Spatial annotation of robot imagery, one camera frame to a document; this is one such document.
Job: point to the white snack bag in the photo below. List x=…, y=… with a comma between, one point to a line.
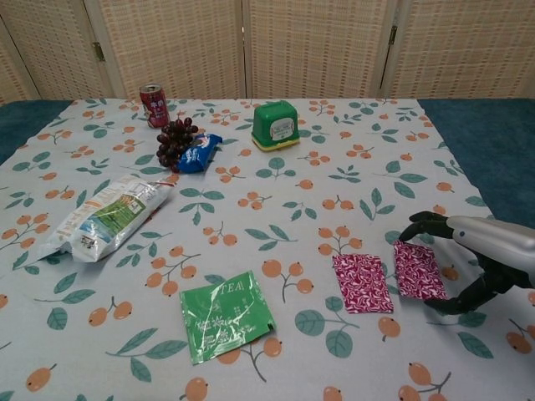
x=104, y=217

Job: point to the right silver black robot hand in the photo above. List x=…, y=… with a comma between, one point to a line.
x=497, y=242

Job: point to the woven bamboo screen panel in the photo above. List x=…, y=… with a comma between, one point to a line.
x=54, y=42
x=468, y=42
x=175, y=42
x=317, y=42
x=10, y=75

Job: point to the dark red grape bunch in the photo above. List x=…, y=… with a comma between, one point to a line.
x=169, y=142

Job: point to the floral print tablecloth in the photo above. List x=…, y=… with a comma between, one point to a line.
x=376, y=138

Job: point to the brass screen hinge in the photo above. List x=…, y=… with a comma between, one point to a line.
x=393, y=35
x=98, y=52

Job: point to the red soda can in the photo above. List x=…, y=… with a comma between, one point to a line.
x=155, y=108

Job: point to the blue cookie pack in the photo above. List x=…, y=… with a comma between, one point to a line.
x=196, y=156

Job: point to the green box with yellow base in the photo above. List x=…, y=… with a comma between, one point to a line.
x=271, y=121

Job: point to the green tea packet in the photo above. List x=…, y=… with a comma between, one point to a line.
x=221, y=321

